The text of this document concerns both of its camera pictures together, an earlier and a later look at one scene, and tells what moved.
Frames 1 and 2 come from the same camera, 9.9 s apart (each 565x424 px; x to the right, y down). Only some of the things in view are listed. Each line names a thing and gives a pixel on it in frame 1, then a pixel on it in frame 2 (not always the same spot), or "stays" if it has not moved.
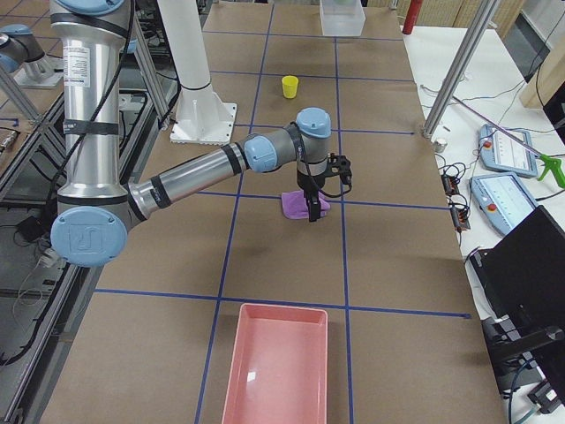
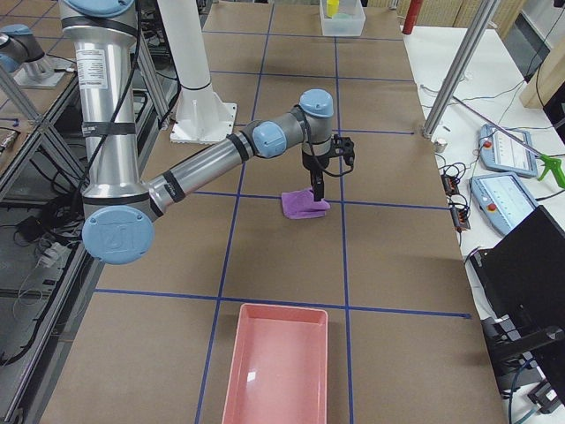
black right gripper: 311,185 → 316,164
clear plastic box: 342,18 stays
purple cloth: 295,204 stays
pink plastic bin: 277,366 stays
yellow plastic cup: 290,86 → 332,8
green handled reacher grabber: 549,162 stays
